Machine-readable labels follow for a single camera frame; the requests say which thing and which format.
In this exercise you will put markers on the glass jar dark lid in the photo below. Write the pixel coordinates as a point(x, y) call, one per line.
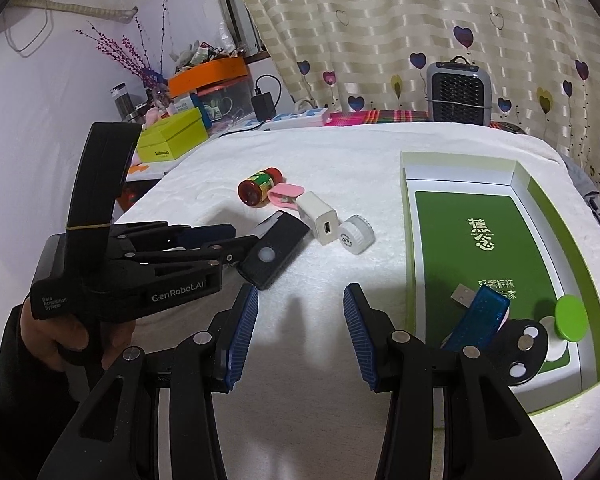
point(122, 102)

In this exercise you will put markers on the heart-print curtain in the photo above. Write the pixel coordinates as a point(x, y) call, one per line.
point(380, 20)

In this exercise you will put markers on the small white blue carton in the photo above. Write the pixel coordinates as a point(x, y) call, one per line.
point(186, 105)

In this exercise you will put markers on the white side table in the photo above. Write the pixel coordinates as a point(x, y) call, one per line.
point(145, 172)

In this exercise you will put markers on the black power adapter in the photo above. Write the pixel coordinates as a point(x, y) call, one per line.
point(261, 105)

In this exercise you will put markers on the green cardboard box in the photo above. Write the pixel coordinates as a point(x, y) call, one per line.
point(445, 240)

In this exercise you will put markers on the person's left forearm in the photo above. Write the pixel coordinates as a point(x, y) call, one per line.
point(10, 410)

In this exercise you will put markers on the pink plush toy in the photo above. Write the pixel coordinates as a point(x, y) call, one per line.
point(154, 116)

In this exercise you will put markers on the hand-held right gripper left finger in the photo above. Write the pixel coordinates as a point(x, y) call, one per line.
point(240, 335)

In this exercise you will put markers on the pile of small packets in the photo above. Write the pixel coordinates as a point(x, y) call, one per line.
point(195, 55)

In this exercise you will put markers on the pink plastic clip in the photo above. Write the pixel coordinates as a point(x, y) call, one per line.
point(287, 191)

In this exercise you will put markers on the blue transparent USB device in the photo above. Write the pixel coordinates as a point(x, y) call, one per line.
point(482, 320)

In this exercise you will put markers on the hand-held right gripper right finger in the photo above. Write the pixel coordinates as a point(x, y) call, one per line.
point(362, 340)

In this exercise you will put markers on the green-topped white knob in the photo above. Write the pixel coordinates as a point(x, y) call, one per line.
point(570, 317)

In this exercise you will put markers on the black device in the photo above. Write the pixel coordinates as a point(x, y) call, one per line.
point(287, 240)

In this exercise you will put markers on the person's left hand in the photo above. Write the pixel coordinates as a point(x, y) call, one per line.
point(40, 332)

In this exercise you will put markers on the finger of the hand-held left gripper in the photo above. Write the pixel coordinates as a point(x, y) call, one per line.
point(205, 234)
point(230, 252)

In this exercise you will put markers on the white wall rod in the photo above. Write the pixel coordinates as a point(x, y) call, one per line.
point(80, 8)

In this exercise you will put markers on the clear plastic container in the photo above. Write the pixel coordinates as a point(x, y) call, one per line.
point(230, 97)

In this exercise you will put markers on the small red-capped bottle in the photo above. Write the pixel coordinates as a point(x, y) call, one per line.
point(260, 185)

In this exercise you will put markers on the white power strip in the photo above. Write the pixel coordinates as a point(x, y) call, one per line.
point(300, 117)

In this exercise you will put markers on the purple flower branches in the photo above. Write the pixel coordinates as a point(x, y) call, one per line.
point(130, 55)

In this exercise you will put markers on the white USB charger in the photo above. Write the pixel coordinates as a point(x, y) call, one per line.
point(315, 210)

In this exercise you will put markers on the white round cap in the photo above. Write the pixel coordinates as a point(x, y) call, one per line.
point(355, 235)

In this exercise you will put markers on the grey fan heater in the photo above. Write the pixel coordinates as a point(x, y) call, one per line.
point(457, 92)

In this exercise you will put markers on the lime green shoebox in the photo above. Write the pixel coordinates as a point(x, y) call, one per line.
point(175, 132)

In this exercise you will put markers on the plaid cloth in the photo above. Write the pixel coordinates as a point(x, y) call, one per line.
point(380, 116)

